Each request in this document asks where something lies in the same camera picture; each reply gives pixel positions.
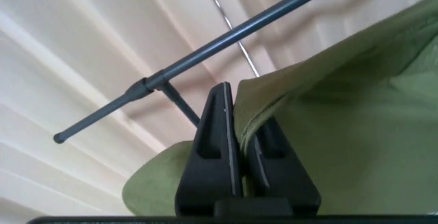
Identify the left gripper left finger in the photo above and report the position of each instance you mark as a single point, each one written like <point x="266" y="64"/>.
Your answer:
<point x="212" y="169"/>

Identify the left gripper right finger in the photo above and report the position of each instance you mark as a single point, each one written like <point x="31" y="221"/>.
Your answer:
<point x="284" y="183"/>

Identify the green sleeveless shirt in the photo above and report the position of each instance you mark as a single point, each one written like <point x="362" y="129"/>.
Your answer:
<point x="359" y="131"/>

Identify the black clothes rack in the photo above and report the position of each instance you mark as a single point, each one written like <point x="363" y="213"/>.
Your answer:
<point x="212" y="49"/>

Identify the beige curtain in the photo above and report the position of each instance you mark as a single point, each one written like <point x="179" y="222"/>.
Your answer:
<point x="85" y="46"/>

